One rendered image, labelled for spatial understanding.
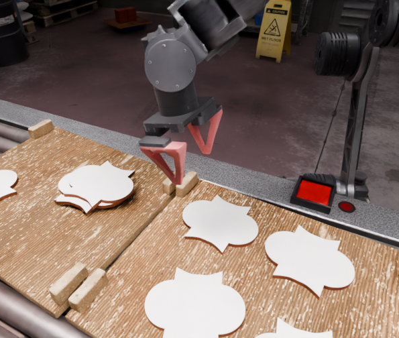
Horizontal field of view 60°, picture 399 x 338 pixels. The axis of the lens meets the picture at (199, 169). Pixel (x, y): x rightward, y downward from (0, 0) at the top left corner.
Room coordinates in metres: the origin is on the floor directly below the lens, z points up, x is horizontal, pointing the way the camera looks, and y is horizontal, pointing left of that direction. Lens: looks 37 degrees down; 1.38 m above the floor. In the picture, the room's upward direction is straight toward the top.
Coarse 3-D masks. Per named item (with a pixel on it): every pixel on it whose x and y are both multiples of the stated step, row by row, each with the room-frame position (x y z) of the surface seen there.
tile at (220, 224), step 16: (192, 208) 0.45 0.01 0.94; (208, 208) 0.45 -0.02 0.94; (224, 208) 0.45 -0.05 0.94; (240, 208) 0.45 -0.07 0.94; (192, 224) 0.41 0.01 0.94; (208, 224) 0.41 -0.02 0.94; (224, 224) 0.41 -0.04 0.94; (240, 224) 0.41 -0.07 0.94; (256, 224) 0.41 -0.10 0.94; (208, 240) 0.37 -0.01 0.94; (224, 240) 0.37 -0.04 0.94; (240, 240) 0.37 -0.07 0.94
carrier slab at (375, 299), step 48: (192, 192) 0.50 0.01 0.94; (144, 240) 0.38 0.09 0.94; (192, 240) 0.38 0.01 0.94; (336, 240) 0.38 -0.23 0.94; (144, 288) 0.29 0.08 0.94; (240, 288) 0.29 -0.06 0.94; (288, 288) 0.29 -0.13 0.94; (384, 288) 0.29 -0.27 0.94; (96, 336) 0.22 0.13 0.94; (144, 336) 0.22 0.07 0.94; (240, 336) 0.22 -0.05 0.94; (336, 336) 0.22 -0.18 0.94; (384, 336) 0.22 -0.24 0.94
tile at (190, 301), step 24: (168, 288) 0.29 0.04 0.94; (192, 288) 0.29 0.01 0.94; (216, 288) 0.29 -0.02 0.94; (168, 312) 0.25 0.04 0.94; (192, 312) 0.25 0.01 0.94; (216, 312) 0.25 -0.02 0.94; (240, 312) 0.25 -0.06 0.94; (168, 336) 0.22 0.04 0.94; (192, 336) 0.22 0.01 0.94; (216, 336) 0.22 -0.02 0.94
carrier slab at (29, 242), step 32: (0, 160) 0.61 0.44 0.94; (32, 160) 0.61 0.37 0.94; (64, 160) 0.61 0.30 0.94; (96, 160) 0.61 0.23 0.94; (128, 160) 0.61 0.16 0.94; (32, 192) 0.50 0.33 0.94; (160, 192) 0.50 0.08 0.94; (0, 224) 0.42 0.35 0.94; (32, 224) 0.42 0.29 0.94; (64, 224) 0.42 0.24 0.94; (96, 224) 0.42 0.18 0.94; (128, 224) 0.42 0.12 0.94; (0, 256) 0.35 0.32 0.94; (32, 256) 0.35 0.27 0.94; (64, 256) 0.35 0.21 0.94; (96, 256) 0.35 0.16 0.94; (32, 288) 0.29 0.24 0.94
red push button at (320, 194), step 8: (304, 184) 0.53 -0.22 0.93; (312, 184) 0.53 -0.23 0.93; (320, 184) 0.53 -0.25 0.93; (304, 192) 0.51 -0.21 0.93; (312, 192) 0.51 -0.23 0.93; (320, 192) 0.51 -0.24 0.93; (328, 192) 0.51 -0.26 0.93; (312, 200) 0.49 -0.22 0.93; (320, 200) 0.49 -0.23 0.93; (328, 200) 0.49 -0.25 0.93
